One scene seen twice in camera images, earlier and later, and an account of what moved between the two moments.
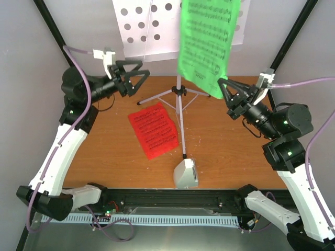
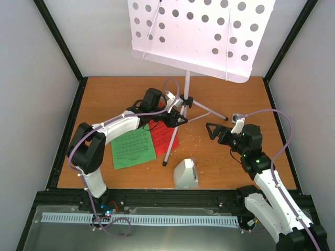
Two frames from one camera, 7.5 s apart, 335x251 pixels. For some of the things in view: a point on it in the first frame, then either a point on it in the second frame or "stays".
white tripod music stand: (179, 90) -> (186, 100)
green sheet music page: (207, 29) -> (133, 148)
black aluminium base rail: (211, 201) stays
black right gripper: (248, 92) -> (225, 130)
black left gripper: (126, 87) -> (171, 122)
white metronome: (185, 174) stays
